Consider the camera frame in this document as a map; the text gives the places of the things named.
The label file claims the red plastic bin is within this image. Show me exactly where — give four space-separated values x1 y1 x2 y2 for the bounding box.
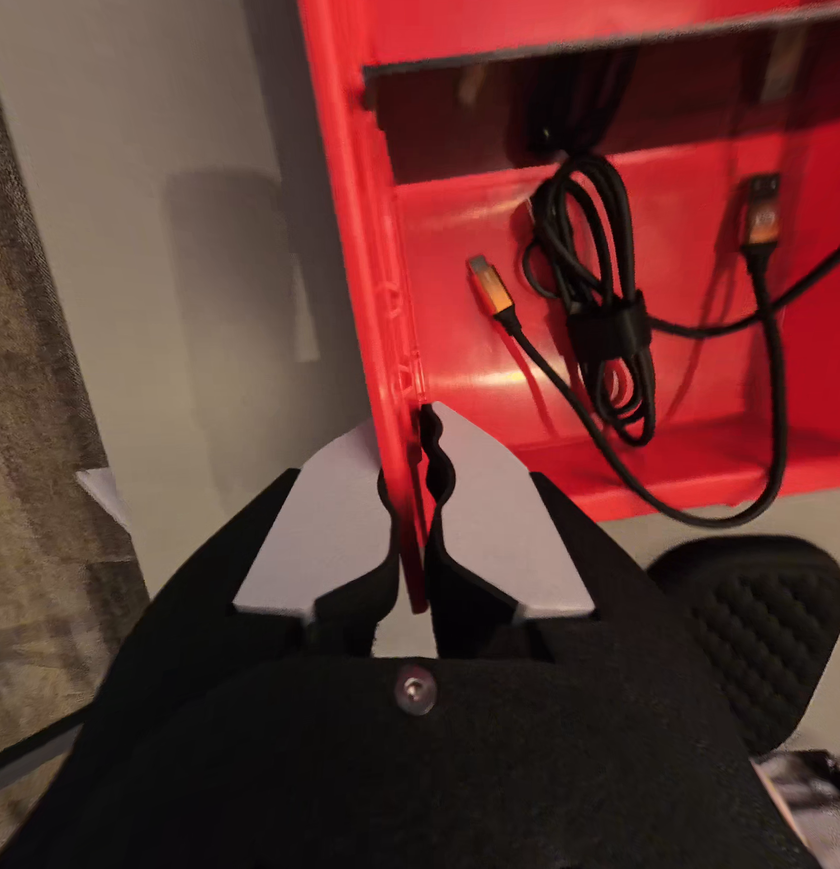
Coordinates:
298 0 840 615

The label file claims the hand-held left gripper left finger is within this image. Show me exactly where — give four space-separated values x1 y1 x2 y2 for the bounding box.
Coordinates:
233 421 402 625

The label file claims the black cable with orange plugs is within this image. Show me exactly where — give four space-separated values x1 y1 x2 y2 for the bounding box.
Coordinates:
466 173 790 530

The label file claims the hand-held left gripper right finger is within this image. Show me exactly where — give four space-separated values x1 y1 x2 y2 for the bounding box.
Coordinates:
420 402 595 629

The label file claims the black padded chair seat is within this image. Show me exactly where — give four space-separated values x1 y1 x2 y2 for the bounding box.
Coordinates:
647 536 840 758

